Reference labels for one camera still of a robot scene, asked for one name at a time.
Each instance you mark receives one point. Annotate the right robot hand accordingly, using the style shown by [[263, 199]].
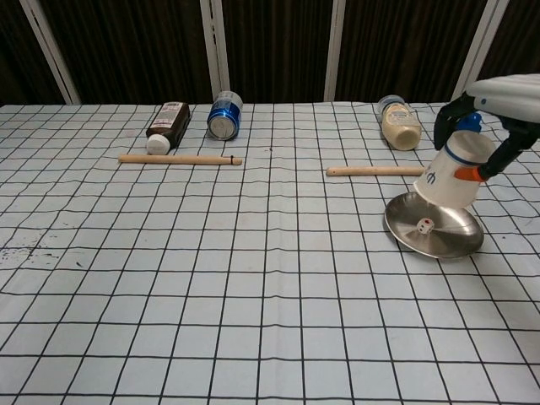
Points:
[[514, 95]]

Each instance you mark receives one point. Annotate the white paper cup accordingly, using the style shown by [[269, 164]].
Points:
[[451, 181]]

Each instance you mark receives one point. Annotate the white die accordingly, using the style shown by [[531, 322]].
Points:
[[424, 226]]

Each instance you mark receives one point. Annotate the silver metal plate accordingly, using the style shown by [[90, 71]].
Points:
[[443, 244]]

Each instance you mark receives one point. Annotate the blue toy building brick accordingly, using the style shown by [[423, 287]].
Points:
[[470, 123]]

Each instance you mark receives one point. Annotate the cream mayonnaise squeeze bottle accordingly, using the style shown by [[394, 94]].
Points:
[[401, 126]]

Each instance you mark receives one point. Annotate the plain wooden stick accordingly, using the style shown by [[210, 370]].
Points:
[[375, 171]]

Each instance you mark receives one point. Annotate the blue soda can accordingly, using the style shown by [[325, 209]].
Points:
[[223, 118]]

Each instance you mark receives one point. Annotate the wooden stick with black band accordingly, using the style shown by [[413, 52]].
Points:
[[177, 159]]

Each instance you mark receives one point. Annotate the dark brown white-capped bottle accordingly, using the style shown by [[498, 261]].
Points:
[[169, 124]]

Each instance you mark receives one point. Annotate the light blue checked tablecloth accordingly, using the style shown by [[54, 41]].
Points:
[[211, 274]]

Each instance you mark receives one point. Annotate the white metal frame post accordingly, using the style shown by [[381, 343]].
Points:
[[335, 50], [474, 46], [50, 50], [215, 50]]

